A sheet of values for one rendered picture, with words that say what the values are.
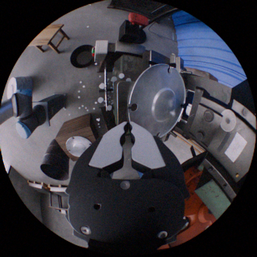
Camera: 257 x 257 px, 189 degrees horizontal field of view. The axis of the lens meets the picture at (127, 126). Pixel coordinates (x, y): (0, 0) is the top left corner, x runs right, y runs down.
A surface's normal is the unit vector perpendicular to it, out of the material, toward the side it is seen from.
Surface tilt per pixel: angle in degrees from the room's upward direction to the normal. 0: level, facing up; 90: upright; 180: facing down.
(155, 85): 0
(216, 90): 90
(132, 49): 0
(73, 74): 0
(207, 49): 90
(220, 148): 90
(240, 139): 90
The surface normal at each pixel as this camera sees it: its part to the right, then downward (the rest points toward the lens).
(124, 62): 0.39, 0.49
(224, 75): -0.92, 0.18
